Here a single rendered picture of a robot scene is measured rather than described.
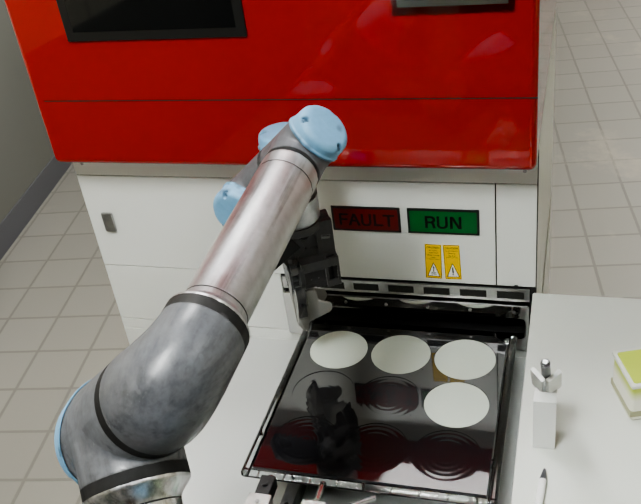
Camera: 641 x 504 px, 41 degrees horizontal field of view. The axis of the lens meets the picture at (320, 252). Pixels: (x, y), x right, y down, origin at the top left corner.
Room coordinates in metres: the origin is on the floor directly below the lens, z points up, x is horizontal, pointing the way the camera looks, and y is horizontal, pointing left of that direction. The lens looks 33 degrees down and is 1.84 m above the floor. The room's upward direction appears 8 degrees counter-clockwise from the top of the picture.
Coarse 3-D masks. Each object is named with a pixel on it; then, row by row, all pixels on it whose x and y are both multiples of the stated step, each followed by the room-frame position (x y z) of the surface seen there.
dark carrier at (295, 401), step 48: (384, 336) 1.16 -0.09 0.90; (432, 336) 1.14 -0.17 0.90; (480, 336) 1.12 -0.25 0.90; (288, 384) 1.07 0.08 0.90; (336, 384) 1.06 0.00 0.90; (384, 384) 1.04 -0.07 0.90; (432, 384) 1.02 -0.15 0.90; (480, 384) 1.01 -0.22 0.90; (288, 432) 0.96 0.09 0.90; (336, 432) 0.95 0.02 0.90; (384, 432) 0.93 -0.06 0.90; (432, 432) 0.92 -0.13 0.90; (480, 432) 0.91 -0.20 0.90; (384, 480) 0.84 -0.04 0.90; (432, 480) 0.83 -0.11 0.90; (480, 480) 0.82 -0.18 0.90
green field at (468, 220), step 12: (420, 216) 1.20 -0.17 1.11; (432, 216) 1.19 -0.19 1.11; (444, 216) 1.18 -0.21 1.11; (456, 216) 1.18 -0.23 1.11; (468, 216) 1.17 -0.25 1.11; (420, 228) 1.20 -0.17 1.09; (432, 228) 1.19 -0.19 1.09; (444, 228) 1.19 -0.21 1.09; (456, 228) 1.18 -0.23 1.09; (468, 228) 1.17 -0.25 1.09
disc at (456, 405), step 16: (448, 384) 1.02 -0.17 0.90; (464, 384) 1.01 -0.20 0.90; (432, 400) 0.99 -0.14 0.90; (448, 400) 0.98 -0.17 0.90; (464, 400) 0.98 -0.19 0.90; (480, 400) 0.97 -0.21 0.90; (432, 416) 0.95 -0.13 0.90; (448, 416) 0.95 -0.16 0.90; (464, 416) 0.94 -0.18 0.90; (480, 416) 0.94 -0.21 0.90
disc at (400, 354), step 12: (396, 336) 1.16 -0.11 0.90; (408, 336) 1.15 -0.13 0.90; (384, 348) 1.13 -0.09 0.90; (396, 348) 1.13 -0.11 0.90; (408, 348) 1.12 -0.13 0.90; (420, 348) 1.12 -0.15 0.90; (372, 360) 1.10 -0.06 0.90; (384, 360) 1.10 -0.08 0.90; (396, 360) 1.09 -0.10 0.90; (408, 360) 1.09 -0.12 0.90; (420, 360) 1.09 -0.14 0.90; (396, 372) 1.06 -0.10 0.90; (408, 372) 1.06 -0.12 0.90
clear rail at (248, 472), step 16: (288, 480) 0.87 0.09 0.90; (304, 480) 0.86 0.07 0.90; (320, 480) 0.86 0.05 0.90; (336, 480) 0.85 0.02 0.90; (400, 496) 0.81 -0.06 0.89; (416, 496) 0.81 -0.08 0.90; (432, 496) 0.80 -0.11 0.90; (448, 496) 0.79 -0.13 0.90; (464, 496) 0.79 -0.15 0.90; (480, 496) 0.79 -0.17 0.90
